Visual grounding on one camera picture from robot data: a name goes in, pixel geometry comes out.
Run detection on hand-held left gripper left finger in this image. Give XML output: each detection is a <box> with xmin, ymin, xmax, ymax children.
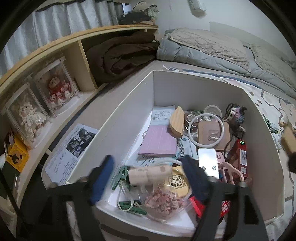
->
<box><xmin>17</xmin><ymin>154</ymin><xmax>115</xmax><ymax>241</ymax></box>

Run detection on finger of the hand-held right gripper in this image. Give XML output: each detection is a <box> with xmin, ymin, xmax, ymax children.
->
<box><xmin>287</xmin><ymin>152</ymin><xmax>296</xmax><ymax>174</ymax></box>

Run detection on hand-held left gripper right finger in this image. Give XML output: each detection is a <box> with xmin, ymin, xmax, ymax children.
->
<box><xmin>180</xmin><ymin>155</ymin><xmax>270</xmax><ymax>241</ymax></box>

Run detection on light wooden block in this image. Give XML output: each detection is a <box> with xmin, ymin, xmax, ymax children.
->
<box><xmin>281</xmin><ymin>126</ymin><xmax>296</xmax><ymax>154</ymax></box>

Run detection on pink scissors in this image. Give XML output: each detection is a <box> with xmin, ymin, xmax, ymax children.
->
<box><xmin>217</xmin><ymin>160</ymin><xmax>244</xmax><ymax>186</ymax></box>

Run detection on long wooden box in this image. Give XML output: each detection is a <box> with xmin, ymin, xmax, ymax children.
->
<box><xmin>128</xmin><ymin>164</ymin><xmax>173</xmax><ymax>186</ymax></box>

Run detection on pink and blue crochet piece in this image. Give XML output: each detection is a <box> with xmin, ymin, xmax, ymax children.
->
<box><xmin>222</xmin><ymin>103</ymin><xmax>247</xmax><ymax>132</ymax></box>

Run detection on white cardboard storage box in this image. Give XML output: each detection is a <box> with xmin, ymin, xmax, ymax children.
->
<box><xmin>41</xmin><ymin>70</ymin><xmax>285</xmax><ymax>234</ymax></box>

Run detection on yellow snack packet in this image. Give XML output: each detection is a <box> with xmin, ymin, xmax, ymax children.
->
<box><xmin>162</xmin><ymin>166</ymin><xmax>192</xmax><ymax>198</ymax></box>

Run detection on shiny metal plate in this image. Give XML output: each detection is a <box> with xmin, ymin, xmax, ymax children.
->
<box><xmin>198</xmin><ymin>148</ymin><xmax>220</xmax><ymax>180</ymax></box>

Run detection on red plastic packet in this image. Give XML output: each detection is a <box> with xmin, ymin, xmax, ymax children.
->
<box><xmin>190</xmin><ymin>196</ymin><xmax>232</xmax><ymax>220</ymax></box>

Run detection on blue and white sachet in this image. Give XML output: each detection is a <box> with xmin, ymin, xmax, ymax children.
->
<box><xmin>177</xmin><ymin>137</ymin><xmax>198</xmax><ymax>160</ymax></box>

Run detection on clear bag of pink pieces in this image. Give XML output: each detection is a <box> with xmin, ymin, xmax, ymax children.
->
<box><xmin>139</xmin><ymin>183</ymin><xmax>192</xmax><ymax>224</ymax></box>

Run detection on brown adhesive hook pad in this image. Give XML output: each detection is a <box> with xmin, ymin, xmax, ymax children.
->
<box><xmin>198</xmin><ymin>121</ymin><xmax>230</xmax><ymax>151</ymax></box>

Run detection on printed paper sheet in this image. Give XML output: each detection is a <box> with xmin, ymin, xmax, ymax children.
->
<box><xmin>44</xmin><ymin>123</ymin><xmax>99</xmax><ymax>186</ymax></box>

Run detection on red carton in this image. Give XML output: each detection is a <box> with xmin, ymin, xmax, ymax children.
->
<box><xmin>225</xmin><ymin>138</ymin><xmax>253</xmax><ymax>183</ymax></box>

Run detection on white printed leaflet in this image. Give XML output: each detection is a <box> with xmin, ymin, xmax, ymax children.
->
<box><xmin>135</xmin><ymin>155</ymin><xmax>179</xmax><ymax>167</ymax></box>

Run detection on pink flat packet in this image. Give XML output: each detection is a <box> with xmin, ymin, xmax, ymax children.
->
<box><xmin>138</xmin><ymin>125</ymin><xmax>177</xmax><ymax>157</ymax></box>

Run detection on boat-shaped wooden piece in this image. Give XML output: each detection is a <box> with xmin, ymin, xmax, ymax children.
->
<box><xmin>168</xmin><ymin>106</ymin><xmax>185</xmax><ymax>139</ymax></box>

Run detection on cartoon printed bed sheet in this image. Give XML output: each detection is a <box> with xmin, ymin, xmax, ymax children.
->
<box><xmin>67</xmin><ymin>62</ymin><xmax>296</xmax><ymax>241</ymax></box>

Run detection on clear suction cup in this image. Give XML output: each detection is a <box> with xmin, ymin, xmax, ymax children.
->
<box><xmin>203</xmin><ymin>105</ymin><xmax>222</xmax><ymax>121</ymax></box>

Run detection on white printed packet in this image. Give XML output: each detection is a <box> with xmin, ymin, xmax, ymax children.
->
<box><xmin>151</xmin><ymin>105</ymin><xmax>176</xmax><ymax>127</ymax></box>

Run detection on yellow cardboard box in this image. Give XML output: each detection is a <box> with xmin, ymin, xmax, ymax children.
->
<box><xmin>5</xmin><ymin>136</ymin><xmax>30</xmax><ymax>173</ymax></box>

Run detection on display case with white doll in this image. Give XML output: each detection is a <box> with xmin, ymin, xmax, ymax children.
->
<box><xmin>2</xmin><ymin>81</ymin><xmax>51</xmax><ymax>150</ymax></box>

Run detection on display case with red doll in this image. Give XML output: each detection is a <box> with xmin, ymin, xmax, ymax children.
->
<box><xmin>32</xmin><ymin>57</ymin><xmax>80</xmax><ymax>117</ymax></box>

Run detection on wooden bedside shelf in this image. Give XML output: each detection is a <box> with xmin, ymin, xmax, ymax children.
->
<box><xmin>0</xmin><ymin>24</ymin><xmax>159</xmax><ymax>202</ymax></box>

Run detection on dark brown blanket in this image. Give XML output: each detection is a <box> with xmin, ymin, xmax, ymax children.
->
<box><xmin>87</xmin><ymin>30</ymin><xmax>160</xmax><ymax>84</ymax></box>

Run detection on dark items on shelf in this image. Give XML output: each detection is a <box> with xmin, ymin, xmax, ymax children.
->
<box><xmin>118</xmin><ymin>7</ymin><xmax>160</xmax><ymax>25</ymax></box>

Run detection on white curtain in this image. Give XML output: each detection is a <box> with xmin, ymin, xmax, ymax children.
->
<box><xmin>0</xmin><ymin>0</ymin><xmax>123</xmax><ymax>77</ymax></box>

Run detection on large white plastic ring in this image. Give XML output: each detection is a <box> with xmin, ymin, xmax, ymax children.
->
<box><xmin>148</xmin><ymin>158</ymin><xmax>185</xmax><ymax>168</ymax></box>

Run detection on small white plastic ring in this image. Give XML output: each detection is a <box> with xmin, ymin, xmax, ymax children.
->
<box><xmin>188</xmin><ymin>113</ymin><xmax>230</xmax><ymax>148</ymax></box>

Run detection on white wall fixture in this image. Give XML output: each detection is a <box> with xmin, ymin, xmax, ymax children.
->
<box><xmin>188</xmin><ymin>0</ymin><xmax>207</xmax><ymax>16</ymax></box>

